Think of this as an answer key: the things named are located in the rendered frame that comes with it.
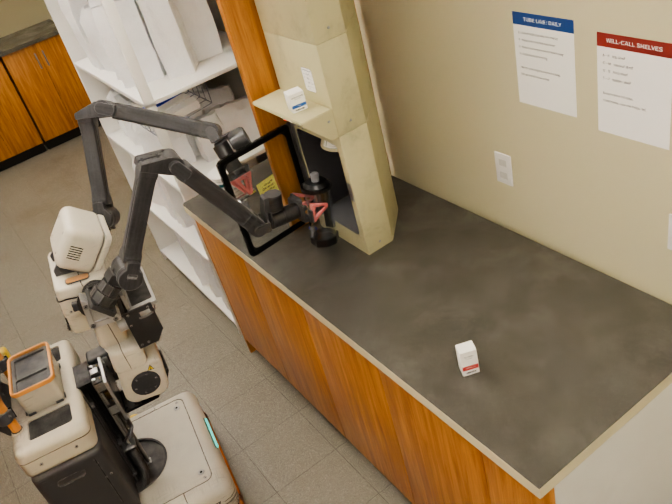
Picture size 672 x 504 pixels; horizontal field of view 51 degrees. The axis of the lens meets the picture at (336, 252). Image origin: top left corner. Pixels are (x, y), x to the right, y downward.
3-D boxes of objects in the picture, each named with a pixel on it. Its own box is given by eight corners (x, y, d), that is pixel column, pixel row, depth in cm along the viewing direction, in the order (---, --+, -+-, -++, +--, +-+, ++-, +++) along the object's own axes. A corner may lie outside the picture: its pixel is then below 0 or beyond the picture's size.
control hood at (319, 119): (287, 114, 245) (279, 88, 239) (339, 137, 221) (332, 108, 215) (259, 128, 241) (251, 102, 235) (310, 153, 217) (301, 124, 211)
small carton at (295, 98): (302, 103, 224) (297, 86, 221) (308, 108, 220) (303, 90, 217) (288, 109, 223) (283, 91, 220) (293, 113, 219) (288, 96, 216)
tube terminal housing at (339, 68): (370, 195, 281) (324, 3, 237) (422, 222, 257) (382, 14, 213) (319, 224, 272) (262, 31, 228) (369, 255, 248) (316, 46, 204)
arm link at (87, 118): (79, 104, 251) (68, 103, 241) (116, 99, 250) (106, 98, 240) (101, 227, 258) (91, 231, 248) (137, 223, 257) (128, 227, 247)
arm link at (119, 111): (103, 115, 251) (92, 115, 241) (106, 99, 250) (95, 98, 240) (221, 140, 252) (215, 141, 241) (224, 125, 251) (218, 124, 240)
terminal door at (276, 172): (315, 217, 267) (287, 122, 245) (251, 258, 254) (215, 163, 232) (314, 216, 268) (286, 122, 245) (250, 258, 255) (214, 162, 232)
